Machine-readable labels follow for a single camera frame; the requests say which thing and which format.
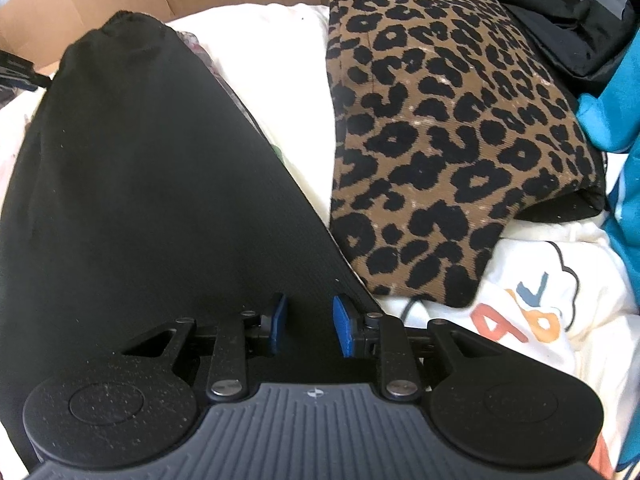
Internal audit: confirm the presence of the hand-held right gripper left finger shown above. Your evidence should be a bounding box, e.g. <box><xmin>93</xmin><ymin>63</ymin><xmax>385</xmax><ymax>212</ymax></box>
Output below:
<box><xmin>120</xmin><ymin>293</ymin><xmax>289</xmax><ymax>401</ymax></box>

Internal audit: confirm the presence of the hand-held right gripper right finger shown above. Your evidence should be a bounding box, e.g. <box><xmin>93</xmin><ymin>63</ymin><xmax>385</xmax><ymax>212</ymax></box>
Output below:
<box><xmin>332</xmin><ymin>294</ymin><xmax>503</xmax><ymax>402</ymax></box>

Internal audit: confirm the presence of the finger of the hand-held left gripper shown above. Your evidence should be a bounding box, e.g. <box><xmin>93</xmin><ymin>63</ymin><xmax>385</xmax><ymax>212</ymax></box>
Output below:
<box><xmin>0</xmin><ymin>50</ymin><xmax>55</xmax><ymax>93</ymax></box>

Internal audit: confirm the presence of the black garment with bear-print lining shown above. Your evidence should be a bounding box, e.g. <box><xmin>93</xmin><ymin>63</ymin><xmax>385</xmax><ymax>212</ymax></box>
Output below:
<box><xmin>0</xmin><ymin>10</ymin><xmax>383</xmax><ymax>466</ymax></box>

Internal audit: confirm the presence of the leopard print garment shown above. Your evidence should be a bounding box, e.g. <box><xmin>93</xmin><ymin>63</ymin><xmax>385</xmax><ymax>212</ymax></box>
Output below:
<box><xmin>327</xmin><ymin>0</ymin><xmax>608</xmax><ymax>309</ymax></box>

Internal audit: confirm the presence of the cream bear printed blanket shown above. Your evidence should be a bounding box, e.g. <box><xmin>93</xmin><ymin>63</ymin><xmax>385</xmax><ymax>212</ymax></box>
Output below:
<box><xmin>0</xmin><ymin>2</ymin><xmax>640</xmax><ymax>480</ymax></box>

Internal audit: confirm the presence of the blue printed cloth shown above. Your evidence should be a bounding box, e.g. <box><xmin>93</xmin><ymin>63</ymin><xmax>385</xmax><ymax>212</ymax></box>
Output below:
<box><xmin>575</xmin><ymin>0</ymin><xmax>640</xmax><ymax>476</ymax></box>

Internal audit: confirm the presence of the black jacket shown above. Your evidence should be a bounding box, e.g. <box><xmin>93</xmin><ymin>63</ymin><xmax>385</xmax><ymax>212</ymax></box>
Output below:
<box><xmin>477</xmin><ymin>0</ymin><xmax>640</xmax><ymax>97</ymax></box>

